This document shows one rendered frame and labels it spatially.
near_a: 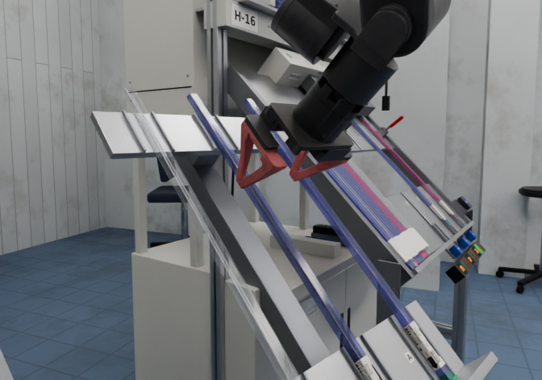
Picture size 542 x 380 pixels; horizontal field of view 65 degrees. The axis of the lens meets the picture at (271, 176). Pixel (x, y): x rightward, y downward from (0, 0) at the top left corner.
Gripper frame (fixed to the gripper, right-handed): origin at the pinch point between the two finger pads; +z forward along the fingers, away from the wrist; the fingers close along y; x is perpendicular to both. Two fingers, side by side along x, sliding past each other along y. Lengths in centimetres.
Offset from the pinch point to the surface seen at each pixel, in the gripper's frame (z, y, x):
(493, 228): 82, -297, 11
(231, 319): 18.0, 1.3, 10.1
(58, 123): 280, -131, -289
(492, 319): 89, -215, 52
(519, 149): 32, -303, -22
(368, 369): 3.6, 0.0, 24.0
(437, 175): 66, -237, -33
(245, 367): 20.2, 1.3, 16.2
